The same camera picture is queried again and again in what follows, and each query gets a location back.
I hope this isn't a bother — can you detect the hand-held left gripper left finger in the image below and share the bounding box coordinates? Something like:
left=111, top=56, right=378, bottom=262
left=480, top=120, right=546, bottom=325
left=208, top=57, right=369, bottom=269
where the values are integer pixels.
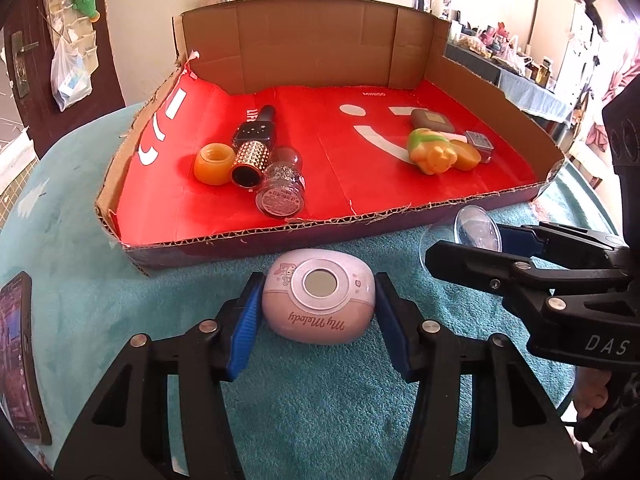
left=54, top=272, right=267, bottom=480

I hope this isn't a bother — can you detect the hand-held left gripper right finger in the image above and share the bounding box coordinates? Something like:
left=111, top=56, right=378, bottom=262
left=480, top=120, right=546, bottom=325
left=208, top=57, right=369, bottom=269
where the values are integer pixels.
left=374, top=272, right=583, bottom=480

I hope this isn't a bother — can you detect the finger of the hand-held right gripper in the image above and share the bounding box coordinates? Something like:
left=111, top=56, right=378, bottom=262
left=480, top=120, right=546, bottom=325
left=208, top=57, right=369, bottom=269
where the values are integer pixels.
left=424, top=240, right=566, bottom=316
left=492, top=222, right=628, bottom=266

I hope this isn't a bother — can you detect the pink egg-shaped device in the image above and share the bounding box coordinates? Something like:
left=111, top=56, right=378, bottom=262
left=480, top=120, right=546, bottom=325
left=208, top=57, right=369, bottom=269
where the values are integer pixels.
left=262, top=248, right=376, bottom=346

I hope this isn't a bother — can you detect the orange round lid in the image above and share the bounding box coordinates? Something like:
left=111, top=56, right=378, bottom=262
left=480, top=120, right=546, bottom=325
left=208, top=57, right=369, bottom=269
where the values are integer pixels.
left=447, top=140, right=482, bottom=171

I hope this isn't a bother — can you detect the pink perfume bottle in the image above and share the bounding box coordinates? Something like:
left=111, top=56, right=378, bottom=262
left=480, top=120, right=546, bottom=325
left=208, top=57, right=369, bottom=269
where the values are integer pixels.
left=450, top=131, right=497, bottom=165

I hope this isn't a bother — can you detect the green capybara figurine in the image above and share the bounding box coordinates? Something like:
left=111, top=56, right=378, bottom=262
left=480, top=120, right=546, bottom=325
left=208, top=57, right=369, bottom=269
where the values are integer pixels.
left=407, top=128, right=460, bottom=176

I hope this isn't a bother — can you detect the brown square case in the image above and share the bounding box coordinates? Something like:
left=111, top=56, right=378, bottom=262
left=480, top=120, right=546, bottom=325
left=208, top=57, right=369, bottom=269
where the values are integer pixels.
left=411, top=109, right=457, bottom=134

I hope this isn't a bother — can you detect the dark glitter bottle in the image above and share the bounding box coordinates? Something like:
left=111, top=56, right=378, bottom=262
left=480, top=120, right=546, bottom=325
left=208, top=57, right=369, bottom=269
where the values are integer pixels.
left=255, top=146, right=306, bottom=219

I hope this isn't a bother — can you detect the orange ring-shaped jar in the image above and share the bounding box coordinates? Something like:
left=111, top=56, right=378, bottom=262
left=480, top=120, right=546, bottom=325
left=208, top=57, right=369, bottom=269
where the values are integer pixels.
left=194, top=143, right=235, bottom=184

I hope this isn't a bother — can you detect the black microphone body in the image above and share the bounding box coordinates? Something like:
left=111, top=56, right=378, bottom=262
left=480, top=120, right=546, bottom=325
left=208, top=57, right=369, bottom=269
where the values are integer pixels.
left=232, top=105, right=277, bottom=146

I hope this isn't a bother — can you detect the brown cardboard box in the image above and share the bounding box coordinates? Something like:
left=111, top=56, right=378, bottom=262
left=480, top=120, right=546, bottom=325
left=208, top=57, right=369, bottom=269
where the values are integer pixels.
left=95, top=0, right=566, bottom=277

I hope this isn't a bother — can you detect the person's right hand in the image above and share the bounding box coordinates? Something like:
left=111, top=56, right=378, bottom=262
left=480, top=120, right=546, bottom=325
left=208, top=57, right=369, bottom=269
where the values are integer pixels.
left=574, top=369, right=617, bottom=436

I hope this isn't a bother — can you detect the table with dark cloth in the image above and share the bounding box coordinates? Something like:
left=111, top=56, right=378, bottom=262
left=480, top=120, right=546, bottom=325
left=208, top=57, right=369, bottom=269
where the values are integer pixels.
left=445, top=42, right=573, bottom=136

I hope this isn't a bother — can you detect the red printed box liner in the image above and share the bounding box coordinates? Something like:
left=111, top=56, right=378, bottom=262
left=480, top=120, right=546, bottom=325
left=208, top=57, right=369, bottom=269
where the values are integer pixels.
left=117, top=77, right=541, bottom=248

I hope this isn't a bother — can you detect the pink hanging garment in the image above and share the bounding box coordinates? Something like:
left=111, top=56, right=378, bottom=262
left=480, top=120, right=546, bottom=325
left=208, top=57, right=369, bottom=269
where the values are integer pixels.
left=587, top=40, right=640, bottom=148

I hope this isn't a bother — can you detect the clutter of bottles and cosmetics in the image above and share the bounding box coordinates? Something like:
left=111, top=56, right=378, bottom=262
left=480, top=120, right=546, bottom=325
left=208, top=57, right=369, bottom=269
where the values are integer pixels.
left=447, top=10, right=556, bottom=91

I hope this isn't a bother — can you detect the white cabinet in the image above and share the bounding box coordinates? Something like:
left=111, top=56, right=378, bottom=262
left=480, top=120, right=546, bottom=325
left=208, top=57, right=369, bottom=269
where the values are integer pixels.
left=530, top=0, right=601, bottom=106

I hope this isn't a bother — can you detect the black smartphone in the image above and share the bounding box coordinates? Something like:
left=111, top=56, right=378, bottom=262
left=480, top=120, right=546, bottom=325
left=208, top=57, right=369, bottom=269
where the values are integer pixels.
left=0, top=271, right=52, bottom=446

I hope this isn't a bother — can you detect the dark brown door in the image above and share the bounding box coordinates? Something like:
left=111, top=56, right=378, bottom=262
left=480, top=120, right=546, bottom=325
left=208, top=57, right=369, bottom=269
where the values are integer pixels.
left=0, top=0, right=126, bottom=161

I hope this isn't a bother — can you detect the white plastic bag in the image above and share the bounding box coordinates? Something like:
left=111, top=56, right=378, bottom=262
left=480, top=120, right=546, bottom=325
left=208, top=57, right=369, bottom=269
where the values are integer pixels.
left=51, top=35, right=93, bottom=112

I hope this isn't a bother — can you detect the clear hanging organizer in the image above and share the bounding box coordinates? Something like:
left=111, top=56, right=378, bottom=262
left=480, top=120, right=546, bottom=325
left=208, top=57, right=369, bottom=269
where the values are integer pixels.
left=37, top=0, right=101, bottom=61

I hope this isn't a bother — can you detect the metal door handle plate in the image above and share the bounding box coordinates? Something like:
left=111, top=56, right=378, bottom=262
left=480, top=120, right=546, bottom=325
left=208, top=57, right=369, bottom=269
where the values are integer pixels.
left=10, top=31, right=38, bottom=98

